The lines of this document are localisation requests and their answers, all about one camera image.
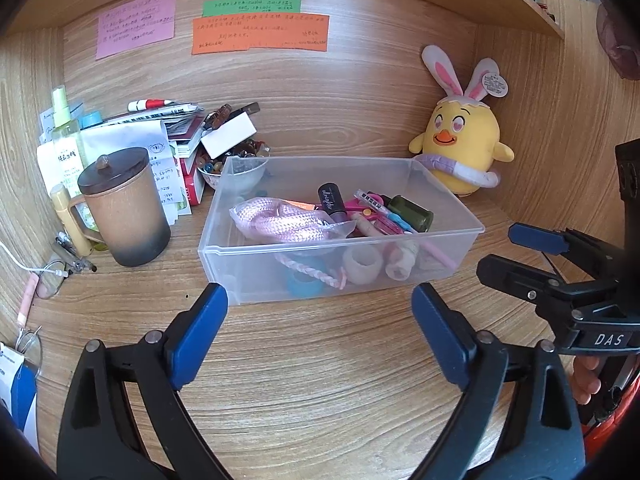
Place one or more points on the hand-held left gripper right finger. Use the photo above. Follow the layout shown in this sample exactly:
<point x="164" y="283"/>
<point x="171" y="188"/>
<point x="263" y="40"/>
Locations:
<point x="440" y="340"/>

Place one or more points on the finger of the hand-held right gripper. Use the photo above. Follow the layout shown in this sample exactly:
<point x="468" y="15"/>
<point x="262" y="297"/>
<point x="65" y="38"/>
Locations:
<point x="537" y="239"/>
<point x="520" y="282"/>

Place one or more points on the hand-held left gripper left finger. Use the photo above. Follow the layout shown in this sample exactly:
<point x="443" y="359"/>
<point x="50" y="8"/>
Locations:
<point x="200" y="330"/>

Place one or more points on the clear plastic storage box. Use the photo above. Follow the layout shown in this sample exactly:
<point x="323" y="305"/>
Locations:
<point x="220" y="265"/>

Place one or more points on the pink scissors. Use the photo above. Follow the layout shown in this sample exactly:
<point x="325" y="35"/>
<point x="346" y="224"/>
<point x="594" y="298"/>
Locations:
<point x="367" y="209"/>

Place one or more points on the black tube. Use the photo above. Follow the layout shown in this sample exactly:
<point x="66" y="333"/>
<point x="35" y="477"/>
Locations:
<point x="331" y="200"/>

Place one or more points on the person's right hand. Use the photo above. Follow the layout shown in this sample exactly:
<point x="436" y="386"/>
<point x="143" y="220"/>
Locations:
<point x="586" y="382"/>

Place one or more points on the pink straw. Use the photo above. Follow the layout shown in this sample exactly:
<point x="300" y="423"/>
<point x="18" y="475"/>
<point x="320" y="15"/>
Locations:
<point x="440" y="255"/>

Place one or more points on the white tape roll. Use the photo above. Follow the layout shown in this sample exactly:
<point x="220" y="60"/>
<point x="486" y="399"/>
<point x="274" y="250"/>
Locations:
<point x="362" y="266"/>

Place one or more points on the blue tape roll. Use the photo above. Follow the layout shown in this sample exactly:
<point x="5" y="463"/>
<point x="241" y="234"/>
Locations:
<point x="305" y="286"/>

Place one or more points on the brown ceramic mug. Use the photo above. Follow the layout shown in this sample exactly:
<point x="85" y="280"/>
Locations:
<point x="130" y="230"/>

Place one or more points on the blue pen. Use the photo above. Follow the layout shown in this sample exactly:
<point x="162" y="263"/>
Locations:
<point x="400" y="223"/>

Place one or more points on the yellow chick plush toy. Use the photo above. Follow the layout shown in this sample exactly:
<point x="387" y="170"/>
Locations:
<point x="465" y="135"/>

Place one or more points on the dark green bottle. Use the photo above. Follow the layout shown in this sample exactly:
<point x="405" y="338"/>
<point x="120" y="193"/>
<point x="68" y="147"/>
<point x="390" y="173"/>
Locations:
<point x="412" y="212"/>

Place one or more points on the red cover book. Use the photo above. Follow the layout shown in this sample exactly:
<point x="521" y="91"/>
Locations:
<point x="192" y="182"/>

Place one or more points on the eyeglasses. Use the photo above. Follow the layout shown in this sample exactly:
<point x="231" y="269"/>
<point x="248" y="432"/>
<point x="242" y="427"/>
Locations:
<point x="50" y="287"/>

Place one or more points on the bowl of glass beads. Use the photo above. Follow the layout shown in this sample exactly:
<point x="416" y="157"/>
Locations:
<point x="240" y="170"/>

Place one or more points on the pale yellow tube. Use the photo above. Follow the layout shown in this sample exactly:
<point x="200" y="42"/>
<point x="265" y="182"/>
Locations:
<point x="70" y="220"/>

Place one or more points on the dark brown mug lid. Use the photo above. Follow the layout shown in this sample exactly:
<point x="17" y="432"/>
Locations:
<point x="112" y="172"/>

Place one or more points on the blue white carton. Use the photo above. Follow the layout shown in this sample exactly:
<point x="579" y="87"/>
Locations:
<point x="20" y="400"/>

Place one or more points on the white cardboard box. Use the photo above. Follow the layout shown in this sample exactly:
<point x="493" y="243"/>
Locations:
<point x="227" y="137"/>

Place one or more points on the dark cover book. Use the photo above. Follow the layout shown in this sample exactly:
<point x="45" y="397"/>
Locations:
<point x="182" y="132"/>

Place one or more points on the white printed paper sheet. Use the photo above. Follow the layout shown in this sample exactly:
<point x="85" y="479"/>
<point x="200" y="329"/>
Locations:
<point x="125" y="135"/>

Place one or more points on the dark maroon bag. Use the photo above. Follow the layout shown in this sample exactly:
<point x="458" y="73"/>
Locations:
<point x="620" y="35"/>

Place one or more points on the white printed packet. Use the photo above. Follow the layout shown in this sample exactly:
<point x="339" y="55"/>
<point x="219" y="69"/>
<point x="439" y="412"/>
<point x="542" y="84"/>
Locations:
<point x="47" y="160"/>

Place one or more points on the red white marker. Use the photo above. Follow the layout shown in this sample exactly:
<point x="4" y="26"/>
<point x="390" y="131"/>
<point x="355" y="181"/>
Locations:
<point x="150" y="104"/>

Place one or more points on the pale green spray bottle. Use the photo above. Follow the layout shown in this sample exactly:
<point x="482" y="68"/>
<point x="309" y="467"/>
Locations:
<point x="67" y="135"/>

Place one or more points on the orange sticky note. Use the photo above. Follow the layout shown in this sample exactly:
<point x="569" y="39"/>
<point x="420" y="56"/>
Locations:
<point x="260" y="34"/>

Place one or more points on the pink sticky note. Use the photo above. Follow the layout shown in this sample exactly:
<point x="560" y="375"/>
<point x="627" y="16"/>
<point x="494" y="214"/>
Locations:
<point x="135" y="22"/>

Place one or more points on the green sticky note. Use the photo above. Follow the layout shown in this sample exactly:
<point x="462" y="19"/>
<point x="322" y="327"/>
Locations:
<point x="250" y="6"/>

